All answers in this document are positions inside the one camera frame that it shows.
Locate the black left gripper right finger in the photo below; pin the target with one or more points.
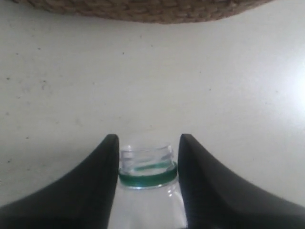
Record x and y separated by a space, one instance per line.
217 198

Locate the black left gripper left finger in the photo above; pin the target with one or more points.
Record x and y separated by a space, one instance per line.
81 199

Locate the clear plastic water bottle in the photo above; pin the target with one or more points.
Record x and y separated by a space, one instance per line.
148 194

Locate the brown woven wicker basket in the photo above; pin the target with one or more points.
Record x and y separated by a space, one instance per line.
149 11

